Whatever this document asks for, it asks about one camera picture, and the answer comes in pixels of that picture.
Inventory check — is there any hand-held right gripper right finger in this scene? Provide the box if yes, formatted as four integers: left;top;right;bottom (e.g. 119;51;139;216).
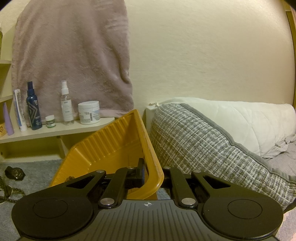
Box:
162;166;232;208

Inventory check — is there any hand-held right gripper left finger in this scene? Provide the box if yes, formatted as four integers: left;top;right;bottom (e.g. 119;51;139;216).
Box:
66;158;147;208

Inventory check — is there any orange plastic tray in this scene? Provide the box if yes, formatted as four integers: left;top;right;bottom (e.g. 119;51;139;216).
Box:
48;109;165;201

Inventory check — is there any dark bead necklace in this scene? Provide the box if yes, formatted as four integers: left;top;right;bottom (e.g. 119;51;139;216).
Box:
0;176;26;204

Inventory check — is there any grey woven pillow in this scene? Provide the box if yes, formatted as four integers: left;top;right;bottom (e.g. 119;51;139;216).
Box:
149;103;296;210

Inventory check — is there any white cream jar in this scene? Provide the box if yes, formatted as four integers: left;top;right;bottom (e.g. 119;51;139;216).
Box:
78;101;101;125

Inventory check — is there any cream shelf unit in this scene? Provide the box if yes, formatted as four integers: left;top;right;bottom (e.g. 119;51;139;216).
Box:
0;59;115;161

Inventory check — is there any white quilted pillow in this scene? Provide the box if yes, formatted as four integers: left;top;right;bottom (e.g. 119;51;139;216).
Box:
146;97;296;159

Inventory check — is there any clear spray bottle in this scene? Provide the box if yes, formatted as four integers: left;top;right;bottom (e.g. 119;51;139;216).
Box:
60;80;75;126

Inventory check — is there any small green jar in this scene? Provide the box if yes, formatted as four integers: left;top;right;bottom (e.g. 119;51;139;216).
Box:
45;115;56;129

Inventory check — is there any lavender bed sheet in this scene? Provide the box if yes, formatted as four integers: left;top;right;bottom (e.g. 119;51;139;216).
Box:
264;145;296;179

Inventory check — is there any crumpled white cloth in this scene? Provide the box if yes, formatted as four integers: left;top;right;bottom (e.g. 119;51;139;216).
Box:
275;134;296;154

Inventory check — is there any dark blue spray bottle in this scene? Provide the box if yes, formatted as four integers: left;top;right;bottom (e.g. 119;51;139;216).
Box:
26;81;43;130

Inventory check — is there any pink herringbone blanket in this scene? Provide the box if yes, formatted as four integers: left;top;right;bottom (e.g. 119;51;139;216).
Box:
276;209;296;241

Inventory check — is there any black wristwatch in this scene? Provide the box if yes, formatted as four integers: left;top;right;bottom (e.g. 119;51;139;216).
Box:
5;165;25;180

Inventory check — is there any white and blue tube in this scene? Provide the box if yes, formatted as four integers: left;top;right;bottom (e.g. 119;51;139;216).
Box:
13;89;27;132

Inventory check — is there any pink plush towel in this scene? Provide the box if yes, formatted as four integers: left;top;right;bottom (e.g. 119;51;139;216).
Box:
11;0;135;118

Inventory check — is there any purple bottle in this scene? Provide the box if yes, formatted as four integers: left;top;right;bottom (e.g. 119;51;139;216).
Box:
3;102;15;136

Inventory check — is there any wooden frame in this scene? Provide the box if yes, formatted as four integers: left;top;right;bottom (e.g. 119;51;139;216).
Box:
285;5;296;107

